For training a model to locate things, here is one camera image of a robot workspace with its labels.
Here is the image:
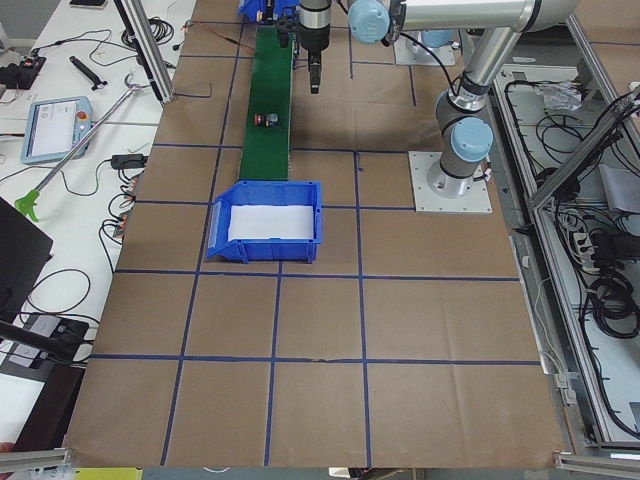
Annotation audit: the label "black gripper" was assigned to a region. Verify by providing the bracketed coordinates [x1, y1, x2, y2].
[275, 14, 330, 94]

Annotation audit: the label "red push button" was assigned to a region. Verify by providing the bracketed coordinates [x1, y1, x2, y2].
[254, 113, 280, 128]

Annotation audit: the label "blue destination bin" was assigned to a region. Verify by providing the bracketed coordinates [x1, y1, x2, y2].
[237, 0, 299, 24]

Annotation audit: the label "green conveyor belt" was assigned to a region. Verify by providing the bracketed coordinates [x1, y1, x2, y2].
[239, 26, 293, 180]

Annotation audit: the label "blue source bin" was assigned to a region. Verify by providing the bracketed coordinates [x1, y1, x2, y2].
[206, 180, 323, 264]

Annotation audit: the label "white foam pad source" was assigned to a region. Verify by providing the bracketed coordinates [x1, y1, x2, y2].
[228, 205, 314, 240]

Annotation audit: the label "black power adapter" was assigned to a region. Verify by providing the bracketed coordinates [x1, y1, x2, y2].
[110, 153, 148, 170]

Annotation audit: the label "teach pendant tablet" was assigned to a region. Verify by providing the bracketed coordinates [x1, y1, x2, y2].
[21, 96, 93, 165]

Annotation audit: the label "reacher grabber tool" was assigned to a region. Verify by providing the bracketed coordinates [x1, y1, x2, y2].
[13, 72, 151, 222]

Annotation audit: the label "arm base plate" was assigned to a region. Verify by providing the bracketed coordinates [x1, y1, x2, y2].
[408, 151, 492, 215]
[394, 31, 456, 66]

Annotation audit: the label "red black wire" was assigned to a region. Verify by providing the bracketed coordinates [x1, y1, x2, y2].
[182, 19, 257, 54]

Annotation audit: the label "aluminium frame post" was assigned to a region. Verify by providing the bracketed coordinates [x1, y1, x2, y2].
[114, 0, 174, 105]

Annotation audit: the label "black handle tool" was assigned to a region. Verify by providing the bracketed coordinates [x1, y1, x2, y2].
[69, 56, 108, 91]

